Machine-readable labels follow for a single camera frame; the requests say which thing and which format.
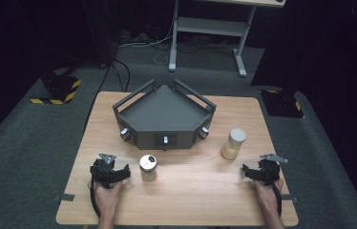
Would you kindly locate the grey tape piece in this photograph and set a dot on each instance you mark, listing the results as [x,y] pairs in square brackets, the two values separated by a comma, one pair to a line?
[289,198]
[64,197]

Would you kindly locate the grey metal desk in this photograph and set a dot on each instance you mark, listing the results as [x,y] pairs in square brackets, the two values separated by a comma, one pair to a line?
[211,27]

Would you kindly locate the dark grey corner rack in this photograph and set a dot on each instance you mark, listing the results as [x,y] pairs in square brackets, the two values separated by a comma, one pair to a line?
[163,111]

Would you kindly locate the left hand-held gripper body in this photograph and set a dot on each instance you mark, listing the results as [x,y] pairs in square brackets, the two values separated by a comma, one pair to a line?
[103,170]

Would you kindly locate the person's left hand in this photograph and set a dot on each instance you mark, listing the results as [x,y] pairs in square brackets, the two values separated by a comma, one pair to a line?
[106,195]

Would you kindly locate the black stand base striped tape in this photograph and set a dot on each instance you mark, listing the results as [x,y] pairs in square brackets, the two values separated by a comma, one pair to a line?
[59,90]
[281,103]

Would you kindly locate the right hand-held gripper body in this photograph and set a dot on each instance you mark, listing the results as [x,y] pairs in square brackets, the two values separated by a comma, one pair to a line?
[268,170]

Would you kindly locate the person's right hand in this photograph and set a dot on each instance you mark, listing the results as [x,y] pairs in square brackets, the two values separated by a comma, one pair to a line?
[267,194]

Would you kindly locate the silver lid glass jar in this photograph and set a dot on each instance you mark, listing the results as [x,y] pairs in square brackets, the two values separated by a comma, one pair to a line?
[148,167]

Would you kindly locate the white lid glass jar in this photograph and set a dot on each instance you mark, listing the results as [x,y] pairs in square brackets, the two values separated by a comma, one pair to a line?
[233,144]

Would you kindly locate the black upright pole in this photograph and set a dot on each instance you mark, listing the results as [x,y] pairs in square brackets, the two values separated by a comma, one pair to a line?
[98,31]

